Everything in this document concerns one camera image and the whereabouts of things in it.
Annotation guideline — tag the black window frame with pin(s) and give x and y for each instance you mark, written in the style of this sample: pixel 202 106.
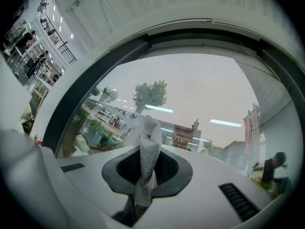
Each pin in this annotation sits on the black window frame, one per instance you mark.
pixel 202 35

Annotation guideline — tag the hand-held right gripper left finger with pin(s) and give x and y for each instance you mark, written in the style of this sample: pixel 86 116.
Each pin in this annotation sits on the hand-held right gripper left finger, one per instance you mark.
pixel 90 187

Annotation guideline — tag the small red item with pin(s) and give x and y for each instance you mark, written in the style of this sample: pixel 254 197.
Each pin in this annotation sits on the small red item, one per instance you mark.
pixel 38 139

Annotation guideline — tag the grey cloth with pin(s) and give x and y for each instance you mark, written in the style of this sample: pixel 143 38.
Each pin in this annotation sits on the grey cloth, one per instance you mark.
pixel 147 161

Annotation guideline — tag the large window glass pane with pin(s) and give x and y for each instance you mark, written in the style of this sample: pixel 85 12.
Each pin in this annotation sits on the large window glass pane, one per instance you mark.
pixel 190 85

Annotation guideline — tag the black mezzanine railing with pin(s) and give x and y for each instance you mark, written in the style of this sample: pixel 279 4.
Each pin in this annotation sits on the black mezzanine railing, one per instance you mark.
pixel 59 42

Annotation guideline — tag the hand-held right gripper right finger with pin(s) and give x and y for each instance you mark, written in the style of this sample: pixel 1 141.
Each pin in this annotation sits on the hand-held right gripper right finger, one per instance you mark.
pixel 202 199

